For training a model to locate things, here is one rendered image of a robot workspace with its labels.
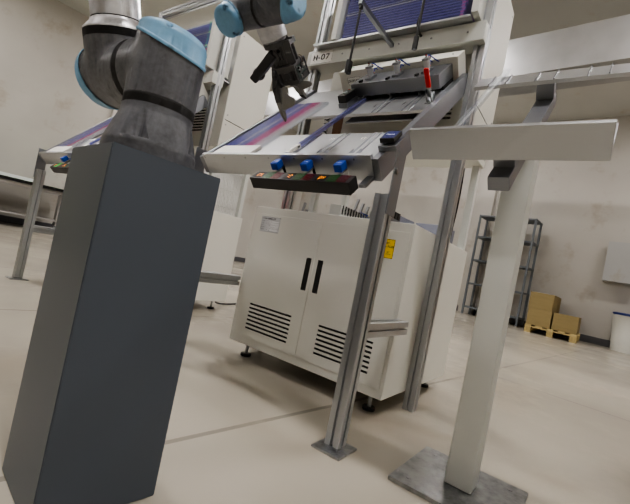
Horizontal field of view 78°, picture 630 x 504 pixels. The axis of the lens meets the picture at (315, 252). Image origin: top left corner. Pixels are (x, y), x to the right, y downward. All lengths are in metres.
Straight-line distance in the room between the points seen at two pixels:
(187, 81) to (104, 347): 0.44
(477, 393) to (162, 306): 0.70
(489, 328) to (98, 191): 0.81
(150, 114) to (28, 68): 8.60
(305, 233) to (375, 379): 0.57
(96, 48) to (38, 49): 8.54
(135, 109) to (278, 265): 0.95
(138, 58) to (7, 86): 8.42
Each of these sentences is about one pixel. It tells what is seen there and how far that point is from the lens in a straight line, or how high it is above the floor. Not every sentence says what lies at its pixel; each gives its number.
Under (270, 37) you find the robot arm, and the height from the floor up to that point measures 0.99.
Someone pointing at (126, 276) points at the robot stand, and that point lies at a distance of 0.64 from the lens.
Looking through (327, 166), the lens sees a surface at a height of 0.70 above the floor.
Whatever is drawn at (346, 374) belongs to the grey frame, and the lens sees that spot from 1.01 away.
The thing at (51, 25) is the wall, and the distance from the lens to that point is 9.57.
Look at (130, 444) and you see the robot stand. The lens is 0.75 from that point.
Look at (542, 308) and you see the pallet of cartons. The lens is 7.49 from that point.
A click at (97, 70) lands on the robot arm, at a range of 0.85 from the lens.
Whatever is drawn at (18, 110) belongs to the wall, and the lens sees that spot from 9.11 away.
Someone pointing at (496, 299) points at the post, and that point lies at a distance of 0.97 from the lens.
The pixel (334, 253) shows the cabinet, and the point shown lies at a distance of 1.38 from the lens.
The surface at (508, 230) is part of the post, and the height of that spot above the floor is 0.60.
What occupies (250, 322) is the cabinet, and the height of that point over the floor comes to 0.15.
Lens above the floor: 0.44
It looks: 1 degrees up
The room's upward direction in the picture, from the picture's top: 12 degrees clockwise
